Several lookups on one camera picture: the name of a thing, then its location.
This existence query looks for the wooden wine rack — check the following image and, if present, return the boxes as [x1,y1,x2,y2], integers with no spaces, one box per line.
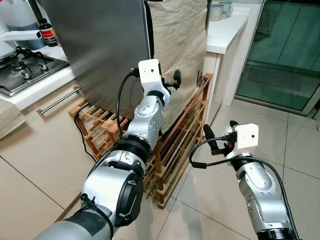
[68,73,214,209]

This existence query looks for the beige wrinkled cloth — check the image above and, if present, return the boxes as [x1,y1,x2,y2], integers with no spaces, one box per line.
[146,0,209,132]

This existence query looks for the white counter cabinet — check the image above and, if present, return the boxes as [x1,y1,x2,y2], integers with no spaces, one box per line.
[202,2,266,126]

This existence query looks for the grey mug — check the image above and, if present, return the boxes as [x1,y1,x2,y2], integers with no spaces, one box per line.
[209,4,225,22]

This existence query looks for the pale green mug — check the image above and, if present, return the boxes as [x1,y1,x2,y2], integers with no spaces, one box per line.
[220,1,234,19]

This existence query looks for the glass sliding door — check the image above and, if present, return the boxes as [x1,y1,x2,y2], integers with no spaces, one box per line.
[234,0,320,117]

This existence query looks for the beige kitchen cabinet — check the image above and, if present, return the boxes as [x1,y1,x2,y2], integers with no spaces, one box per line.
[0,75,101,156]

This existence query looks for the dark sauce bottle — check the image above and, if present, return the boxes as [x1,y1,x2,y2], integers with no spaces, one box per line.
[39,18,59,48]

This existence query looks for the steel gas stove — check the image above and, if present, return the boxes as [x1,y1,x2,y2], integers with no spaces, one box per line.
[0,46,70,97]

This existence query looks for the beige hanging towel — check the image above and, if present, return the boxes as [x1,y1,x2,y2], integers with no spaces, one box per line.
[0,97,27,141]

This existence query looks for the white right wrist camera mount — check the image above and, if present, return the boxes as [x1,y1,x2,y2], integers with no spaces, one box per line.
[225,123,260,161]

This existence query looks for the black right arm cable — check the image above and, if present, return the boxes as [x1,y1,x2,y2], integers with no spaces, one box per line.
[189,136,301,238]

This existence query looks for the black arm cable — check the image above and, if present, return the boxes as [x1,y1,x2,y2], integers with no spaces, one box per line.
[189,136,301,238]
[116,67,141,138]

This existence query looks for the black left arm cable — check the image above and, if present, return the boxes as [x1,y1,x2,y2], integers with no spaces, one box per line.
[116,67,141,138]

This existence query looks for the black power cable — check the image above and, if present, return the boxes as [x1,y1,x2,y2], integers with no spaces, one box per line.
[73,107,101,162]

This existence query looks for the steel drawer handle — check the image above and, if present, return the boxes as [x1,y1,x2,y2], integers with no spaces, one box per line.
[37,84,87,115]

